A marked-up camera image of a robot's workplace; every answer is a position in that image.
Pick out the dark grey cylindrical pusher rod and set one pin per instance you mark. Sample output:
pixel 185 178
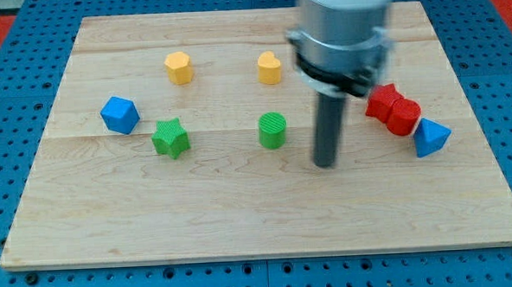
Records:
pixel 327 130

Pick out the blue triangle block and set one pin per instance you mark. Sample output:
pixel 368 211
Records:
pixel 429 137

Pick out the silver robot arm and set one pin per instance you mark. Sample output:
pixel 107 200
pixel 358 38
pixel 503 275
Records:
pixel 341 49

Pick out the red star block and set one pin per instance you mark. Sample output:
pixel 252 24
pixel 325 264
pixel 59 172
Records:
pixel 381 101

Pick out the green cylinder block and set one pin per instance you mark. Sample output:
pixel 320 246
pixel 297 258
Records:
pixel 272 126

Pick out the red cylinder block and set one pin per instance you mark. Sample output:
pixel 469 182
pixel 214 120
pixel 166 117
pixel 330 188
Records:
pixel 403 117

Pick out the yellow heart block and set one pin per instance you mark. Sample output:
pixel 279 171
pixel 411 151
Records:
pixel 269 68

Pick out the yellow hexagon block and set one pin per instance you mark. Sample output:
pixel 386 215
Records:
pixel 178 67

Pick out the wooden board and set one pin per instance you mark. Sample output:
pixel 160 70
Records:
pixel 98 198

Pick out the green star block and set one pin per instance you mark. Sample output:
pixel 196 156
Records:
pixel 170 138

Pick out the blue cube block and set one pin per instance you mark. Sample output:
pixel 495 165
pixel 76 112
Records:
pixel 120 115

